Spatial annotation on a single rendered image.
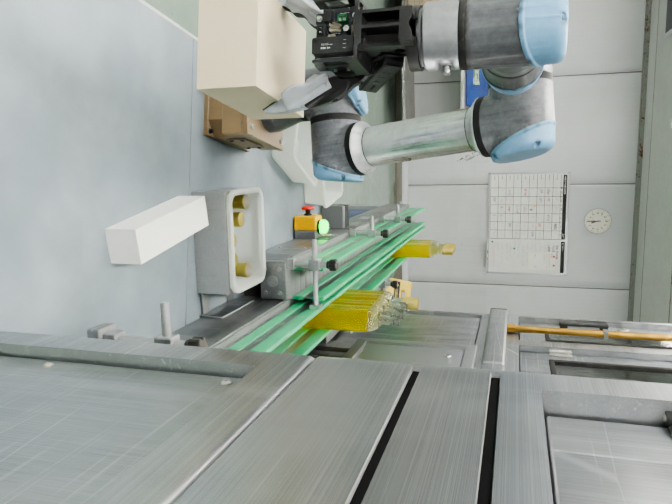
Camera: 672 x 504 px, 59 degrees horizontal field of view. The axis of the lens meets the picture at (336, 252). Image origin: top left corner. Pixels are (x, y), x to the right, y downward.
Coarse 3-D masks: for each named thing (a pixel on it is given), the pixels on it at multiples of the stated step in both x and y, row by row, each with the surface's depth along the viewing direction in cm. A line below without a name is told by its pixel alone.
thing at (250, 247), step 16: (240, 192) 129; (256, 192) 138; (256, 208) 141; (256, 224) 141; (240, 240) 143; (256, 240) 142; (240, 256) 143; (256, 256) 142; (256, 272) 143; (240, 288) 130
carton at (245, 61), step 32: (224, 0) 69; (256, 0) 68; (224, 32) 69; (256, 32) 68; (288, 32) 77; (224, 64) 69; (256, 64) 68; (288, 64) 77; (224, 96) 73; (256, 96) 72
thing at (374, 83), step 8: (384, 64) 70; (392, 64) 70; (400, 64) 70; (376, 72) 72; (384, 72) 72; (392, 72) 72; (368, 80) 76; (376, 80) 75; (384, 80) 75; (360, 88) 79; (368, 88) 78; (376, 88) 78
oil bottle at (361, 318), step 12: (324, 312) 151; (336, 312) 150; (348, 312) 149; (360, 312) 149; (372, 312) 148; (312, 324) 153; (324, 324) 152; (336, 324) 151; (348, 324) 150; (360, 324) 149; (372, 324) 148
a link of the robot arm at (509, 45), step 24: (480, 0) 63; (504, 0) 62; (528, 0) 61; (552, 0) 61; (480, 24) 62; (504, 24) 62; (528, 24) 61; (552, 24) 61; (480, 48) 63; (504, 48) 63; (528, 48) 62; (552, 48) 62; (504, 72) 68
